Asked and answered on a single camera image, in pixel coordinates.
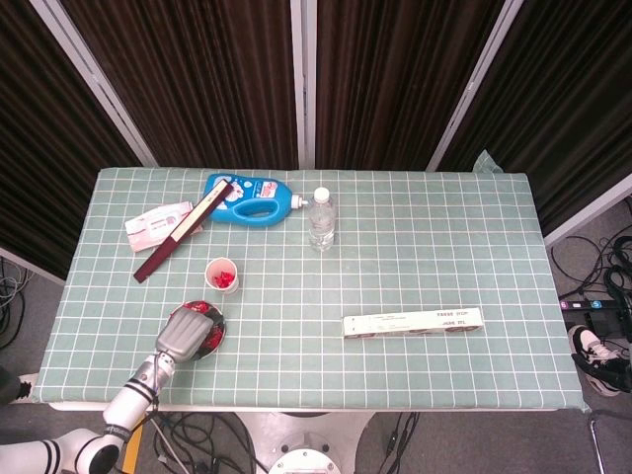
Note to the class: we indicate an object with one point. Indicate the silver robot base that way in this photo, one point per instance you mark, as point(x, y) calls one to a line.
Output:
point(306, 444)

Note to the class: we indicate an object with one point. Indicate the blue detergent bottle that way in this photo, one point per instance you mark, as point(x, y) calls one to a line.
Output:
point(276, 202)

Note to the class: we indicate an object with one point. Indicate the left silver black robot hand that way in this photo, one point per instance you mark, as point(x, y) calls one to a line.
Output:
point(182, 336)

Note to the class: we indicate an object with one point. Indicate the black and white sneaker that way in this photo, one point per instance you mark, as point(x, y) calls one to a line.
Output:
point(590, 345)

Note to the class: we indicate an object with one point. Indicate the dark fabric partition screen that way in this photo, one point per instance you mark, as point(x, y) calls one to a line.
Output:
point(395, 74)
point(197, 74)
point(568, 99)
point(49, 148)

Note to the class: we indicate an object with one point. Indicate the dark shoe with white sole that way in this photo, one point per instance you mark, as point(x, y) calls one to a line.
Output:
point(27, 387)

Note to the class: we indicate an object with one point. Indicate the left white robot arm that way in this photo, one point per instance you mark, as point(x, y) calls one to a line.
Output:
point(126, 400)

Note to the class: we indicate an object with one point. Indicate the baking paper box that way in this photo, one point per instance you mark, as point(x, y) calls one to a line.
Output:
point(410, 323)

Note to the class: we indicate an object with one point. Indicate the black foot pedal box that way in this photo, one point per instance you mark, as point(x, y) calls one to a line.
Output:
point(605, 323)

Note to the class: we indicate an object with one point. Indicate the white pink wet wipes pack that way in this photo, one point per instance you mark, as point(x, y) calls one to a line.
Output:
point(148, 227)

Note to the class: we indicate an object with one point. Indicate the clear plastic water bottle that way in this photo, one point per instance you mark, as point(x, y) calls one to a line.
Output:
point(322, 222)

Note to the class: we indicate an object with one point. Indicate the round metal plate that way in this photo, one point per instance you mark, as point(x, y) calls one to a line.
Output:
point(223, 326)

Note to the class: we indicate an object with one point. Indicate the white paper cup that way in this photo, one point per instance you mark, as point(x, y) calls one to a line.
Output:
point(217, 266)

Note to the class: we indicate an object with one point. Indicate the yellow strip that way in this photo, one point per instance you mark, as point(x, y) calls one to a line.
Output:
point(135, 449)

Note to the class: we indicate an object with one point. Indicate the green checked tablecloth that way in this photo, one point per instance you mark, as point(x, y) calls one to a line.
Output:
point(395, 247)

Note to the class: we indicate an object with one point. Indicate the white table frame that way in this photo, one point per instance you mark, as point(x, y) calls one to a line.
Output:
point(296, 408)

